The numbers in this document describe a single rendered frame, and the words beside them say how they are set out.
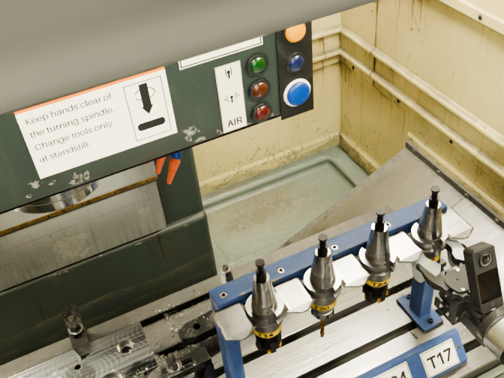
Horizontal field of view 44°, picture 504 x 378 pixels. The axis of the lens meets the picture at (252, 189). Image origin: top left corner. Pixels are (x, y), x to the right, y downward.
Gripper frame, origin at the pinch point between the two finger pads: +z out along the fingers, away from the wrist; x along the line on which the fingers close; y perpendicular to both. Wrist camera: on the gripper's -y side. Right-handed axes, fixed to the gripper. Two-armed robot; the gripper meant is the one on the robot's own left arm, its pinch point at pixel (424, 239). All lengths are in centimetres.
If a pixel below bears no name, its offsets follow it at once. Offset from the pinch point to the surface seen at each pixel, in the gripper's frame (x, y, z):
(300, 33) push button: -27, -52, -4
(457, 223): 6.1, -2.1, -1.3
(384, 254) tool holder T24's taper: -11.2, -5.0, -2.9
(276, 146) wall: 18, 52, 97
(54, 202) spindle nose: -58, -30, 9
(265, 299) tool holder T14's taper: -33.4, -6.5, -2.5
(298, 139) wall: 27, 53, 97
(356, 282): -17.1, -2.2, -3.7
